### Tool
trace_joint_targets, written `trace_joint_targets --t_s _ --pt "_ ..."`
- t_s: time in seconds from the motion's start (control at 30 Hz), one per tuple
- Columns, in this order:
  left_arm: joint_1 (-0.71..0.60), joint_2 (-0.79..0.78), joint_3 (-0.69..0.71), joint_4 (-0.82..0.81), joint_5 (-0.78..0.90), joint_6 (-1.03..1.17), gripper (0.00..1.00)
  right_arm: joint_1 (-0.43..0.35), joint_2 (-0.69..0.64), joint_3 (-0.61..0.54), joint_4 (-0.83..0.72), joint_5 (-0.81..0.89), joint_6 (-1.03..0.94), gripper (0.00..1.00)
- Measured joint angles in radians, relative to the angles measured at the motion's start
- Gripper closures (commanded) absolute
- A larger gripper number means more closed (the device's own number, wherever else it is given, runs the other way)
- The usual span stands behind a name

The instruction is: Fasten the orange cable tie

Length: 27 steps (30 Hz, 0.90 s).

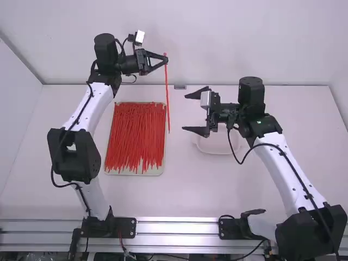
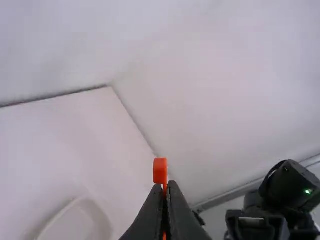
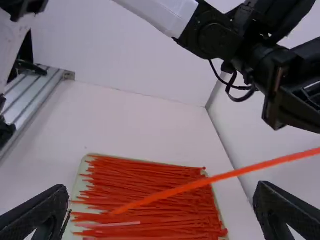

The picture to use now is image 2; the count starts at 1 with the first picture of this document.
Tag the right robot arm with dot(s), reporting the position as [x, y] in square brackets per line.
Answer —
[287, 185]

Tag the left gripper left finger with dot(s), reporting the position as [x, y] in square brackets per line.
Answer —
[150, 215]

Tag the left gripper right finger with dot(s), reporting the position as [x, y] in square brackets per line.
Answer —
[178, 212]

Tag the white dish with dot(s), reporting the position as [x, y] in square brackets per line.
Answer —
[75, 225]

